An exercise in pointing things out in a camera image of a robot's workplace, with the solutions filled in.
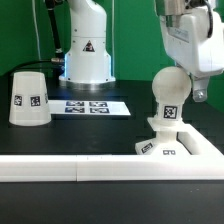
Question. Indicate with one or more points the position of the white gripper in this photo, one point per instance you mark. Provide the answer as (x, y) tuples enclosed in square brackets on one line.
[(186, 41)]

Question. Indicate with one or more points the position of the white lamp bulb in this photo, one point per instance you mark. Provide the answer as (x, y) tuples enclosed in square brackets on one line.
[(171, 86)]

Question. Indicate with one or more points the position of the white lamp base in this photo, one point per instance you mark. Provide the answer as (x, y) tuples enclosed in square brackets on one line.
[(165, 143)]

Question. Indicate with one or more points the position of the white lamp hood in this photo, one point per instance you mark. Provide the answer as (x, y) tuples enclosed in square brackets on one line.
[(29, 100)]

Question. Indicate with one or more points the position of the white L-shaped corner fence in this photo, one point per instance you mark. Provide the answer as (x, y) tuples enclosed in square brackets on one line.
[(205, 162)]

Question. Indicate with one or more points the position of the white marker sheet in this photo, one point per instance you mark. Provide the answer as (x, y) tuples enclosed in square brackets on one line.
[(114, 108)]

